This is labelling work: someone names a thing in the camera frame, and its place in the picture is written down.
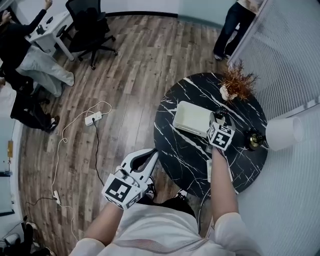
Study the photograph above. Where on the person's left shoe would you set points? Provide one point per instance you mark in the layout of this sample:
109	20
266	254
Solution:
150	187

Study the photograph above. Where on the black bag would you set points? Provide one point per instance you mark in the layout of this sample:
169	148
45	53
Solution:
27	240

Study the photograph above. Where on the black office chair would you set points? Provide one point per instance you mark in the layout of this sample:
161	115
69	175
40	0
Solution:
90	30

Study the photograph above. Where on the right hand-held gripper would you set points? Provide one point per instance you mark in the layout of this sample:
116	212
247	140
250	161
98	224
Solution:
221	136

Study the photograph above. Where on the white remote control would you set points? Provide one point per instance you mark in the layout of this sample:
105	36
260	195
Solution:
209	171

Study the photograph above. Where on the white storage box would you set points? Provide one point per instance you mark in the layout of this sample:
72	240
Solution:
190	115

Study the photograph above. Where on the orange dried plant in vase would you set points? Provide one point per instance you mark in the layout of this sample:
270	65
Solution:
237	82

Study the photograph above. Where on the person's white shirt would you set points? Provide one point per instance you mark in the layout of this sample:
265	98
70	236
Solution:
160	230

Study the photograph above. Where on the white desk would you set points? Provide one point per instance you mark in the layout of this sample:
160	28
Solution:
55	27

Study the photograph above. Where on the black remote control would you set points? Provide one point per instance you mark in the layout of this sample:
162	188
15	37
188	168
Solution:
221	113

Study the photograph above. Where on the person's black shorts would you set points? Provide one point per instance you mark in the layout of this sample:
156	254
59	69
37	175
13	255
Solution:
175	206

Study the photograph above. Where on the small black desk item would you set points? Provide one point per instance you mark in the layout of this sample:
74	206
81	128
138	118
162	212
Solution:
50	20

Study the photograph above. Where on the large white power strip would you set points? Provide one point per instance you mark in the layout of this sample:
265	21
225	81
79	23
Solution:
93	118

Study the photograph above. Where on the person's right shoe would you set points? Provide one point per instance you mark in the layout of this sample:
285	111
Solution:
182	194

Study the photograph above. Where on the person's right forearm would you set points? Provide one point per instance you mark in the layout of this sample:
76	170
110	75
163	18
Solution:
223	190

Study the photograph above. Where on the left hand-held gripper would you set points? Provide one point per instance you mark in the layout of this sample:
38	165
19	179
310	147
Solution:
117	190

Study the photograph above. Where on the white shade table lamp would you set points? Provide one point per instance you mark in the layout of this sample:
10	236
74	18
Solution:
282	132

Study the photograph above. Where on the small black plastic part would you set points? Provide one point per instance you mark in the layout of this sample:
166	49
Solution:
40	29

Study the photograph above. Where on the round black marble table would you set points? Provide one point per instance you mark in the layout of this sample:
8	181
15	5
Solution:
182	155

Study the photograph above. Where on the person's left forearm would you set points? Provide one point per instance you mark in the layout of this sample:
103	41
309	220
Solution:
105	225

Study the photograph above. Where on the yellow wall tag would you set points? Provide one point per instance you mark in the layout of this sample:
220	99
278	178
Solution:
10	149

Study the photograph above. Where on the small white power strip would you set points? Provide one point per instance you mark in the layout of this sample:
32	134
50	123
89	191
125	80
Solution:
57	197

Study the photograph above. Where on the person's shoe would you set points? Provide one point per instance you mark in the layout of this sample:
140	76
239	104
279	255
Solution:
182	194
150	187

